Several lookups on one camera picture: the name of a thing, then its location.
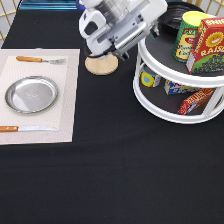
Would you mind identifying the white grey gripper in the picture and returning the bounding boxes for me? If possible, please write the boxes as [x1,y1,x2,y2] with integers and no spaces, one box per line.
[79,0,167,60]

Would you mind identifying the black ribbed bowl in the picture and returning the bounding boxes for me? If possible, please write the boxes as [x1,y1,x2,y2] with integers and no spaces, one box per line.
[158,1,202,35]

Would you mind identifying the white two-tier lazy Susan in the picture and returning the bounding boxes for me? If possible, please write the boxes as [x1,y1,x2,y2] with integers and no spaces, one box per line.
[132,13,224,125]

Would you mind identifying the silver metal plate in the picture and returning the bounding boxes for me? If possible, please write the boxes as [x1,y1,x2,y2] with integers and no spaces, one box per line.
[5,76,58,114]

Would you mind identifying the round wooden coaster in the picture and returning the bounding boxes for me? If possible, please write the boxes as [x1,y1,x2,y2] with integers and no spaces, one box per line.
[85,54,118,75]

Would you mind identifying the blue yellow can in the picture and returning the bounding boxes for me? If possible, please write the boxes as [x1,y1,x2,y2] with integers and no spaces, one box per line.
[140,66,161,87]

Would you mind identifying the beige placemat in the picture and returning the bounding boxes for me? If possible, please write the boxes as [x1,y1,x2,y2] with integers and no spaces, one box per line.
[0,49,80,145]

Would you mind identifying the green yellow can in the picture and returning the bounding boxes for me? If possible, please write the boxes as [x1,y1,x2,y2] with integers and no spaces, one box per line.
[172,11,209,63]

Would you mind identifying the blue yellow small box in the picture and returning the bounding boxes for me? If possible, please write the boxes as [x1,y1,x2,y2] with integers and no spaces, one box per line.
[164,80,197,95]

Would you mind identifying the red raisins box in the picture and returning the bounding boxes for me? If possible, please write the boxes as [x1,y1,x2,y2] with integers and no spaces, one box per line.
[186,17,224,74]

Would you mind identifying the red butter box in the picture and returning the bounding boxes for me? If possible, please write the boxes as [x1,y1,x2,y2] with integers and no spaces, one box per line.
[179,88,213,115]

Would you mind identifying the wooden handled fork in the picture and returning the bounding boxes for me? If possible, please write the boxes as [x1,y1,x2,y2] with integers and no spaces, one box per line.
[16,56,66,65]

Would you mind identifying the wooden handled knife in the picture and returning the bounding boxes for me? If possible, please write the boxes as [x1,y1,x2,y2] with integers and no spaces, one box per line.
[0,126,57,132]

